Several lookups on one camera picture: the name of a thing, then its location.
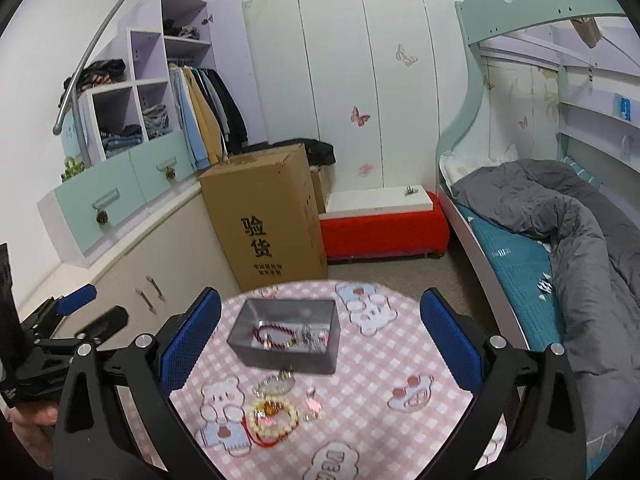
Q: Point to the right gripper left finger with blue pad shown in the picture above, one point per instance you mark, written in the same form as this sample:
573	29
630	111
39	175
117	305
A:
93	440

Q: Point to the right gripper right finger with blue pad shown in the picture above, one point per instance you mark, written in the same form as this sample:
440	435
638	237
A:
548	439

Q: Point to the grey metal tin box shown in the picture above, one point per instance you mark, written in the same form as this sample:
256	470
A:
298	335

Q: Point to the pink charm earrings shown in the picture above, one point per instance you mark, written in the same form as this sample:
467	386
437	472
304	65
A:
313	405

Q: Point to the person's left hand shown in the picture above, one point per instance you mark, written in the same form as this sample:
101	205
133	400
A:
27	421

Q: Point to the beige low cabinet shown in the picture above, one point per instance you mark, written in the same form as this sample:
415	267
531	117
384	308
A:
156	270

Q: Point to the teal bed sheet mattress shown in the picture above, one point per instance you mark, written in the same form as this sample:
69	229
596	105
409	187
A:
523	269

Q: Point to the red storage bench white top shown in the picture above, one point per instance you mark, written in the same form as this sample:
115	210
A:
383	223

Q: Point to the pink checkered bear tablecloth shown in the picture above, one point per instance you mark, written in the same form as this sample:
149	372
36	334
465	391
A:
387	409

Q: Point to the tall brown cardboard box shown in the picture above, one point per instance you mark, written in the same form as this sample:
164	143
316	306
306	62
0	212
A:
265	215

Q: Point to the mint green drawer unit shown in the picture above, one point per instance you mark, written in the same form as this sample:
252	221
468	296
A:
85	216

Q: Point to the small metal clip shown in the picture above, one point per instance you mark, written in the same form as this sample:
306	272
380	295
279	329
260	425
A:
410	190

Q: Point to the grey quilt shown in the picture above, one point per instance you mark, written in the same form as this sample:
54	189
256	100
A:
595	276

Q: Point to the hanging clothes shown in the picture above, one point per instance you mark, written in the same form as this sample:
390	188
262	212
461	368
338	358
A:
209	117

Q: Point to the black clothes pile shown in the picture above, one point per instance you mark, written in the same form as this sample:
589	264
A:
318	153

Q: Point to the purple open shelf unit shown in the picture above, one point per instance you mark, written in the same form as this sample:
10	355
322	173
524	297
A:
157	33

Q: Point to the white wardrobe with butterfly stickers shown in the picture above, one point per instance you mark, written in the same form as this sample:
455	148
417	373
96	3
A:
379	80

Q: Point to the silver curved metal railing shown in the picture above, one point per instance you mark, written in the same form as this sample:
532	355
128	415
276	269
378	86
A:
70	95

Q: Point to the mint green bunk bed frame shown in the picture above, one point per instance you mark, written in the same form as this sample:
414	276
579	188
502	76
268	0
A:
547	79

